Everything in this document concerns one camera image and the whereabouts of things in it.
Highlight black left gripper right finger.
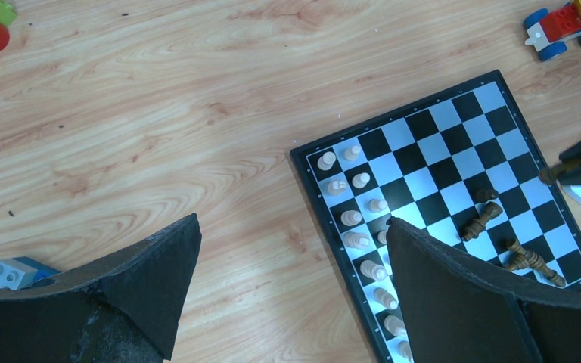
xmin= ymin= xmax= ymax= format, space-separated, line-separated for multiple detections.
xmin=387 ymin=217 xmax=581 ymax=362

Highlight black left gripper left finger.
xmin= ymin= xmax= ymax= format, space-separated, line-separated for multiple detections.
xmin=0 ymin=214 xmax=202 ymax=362

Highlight brown chess piece crossed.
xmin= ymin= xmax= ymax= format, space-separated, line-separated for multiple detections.
xmin=461 ymin=202 xmax=503 ymax=242

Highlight brown chess piece long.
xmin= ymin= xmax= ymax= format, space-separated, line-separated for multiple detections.
xmin=505 ymin=239 xmax=567 ymax=288

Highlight brown pawn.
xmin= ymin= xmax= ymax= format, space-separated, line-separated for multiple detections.
xmin=473 ymin=188 xmax=499 ymax=203

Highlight black white chess board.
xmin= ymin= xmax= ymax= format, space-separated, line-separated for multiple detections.
xmin=290 ymin=70 xmax=581 ymax=362

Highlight white chess pawn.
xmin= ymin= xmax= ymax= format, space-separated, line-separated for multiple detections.
xmin=343 ymin=144 xmax=362 ymax=162

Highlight white chess rook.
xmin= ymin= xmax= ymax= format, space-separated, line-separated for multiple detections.
xmin=317 ymin=151 xmax=337 ymax=171

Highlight toy car blue wheels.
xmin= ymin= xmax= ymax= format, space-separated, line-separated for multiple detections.
xmin=523 ymin=1 xmax=581 ymax=62

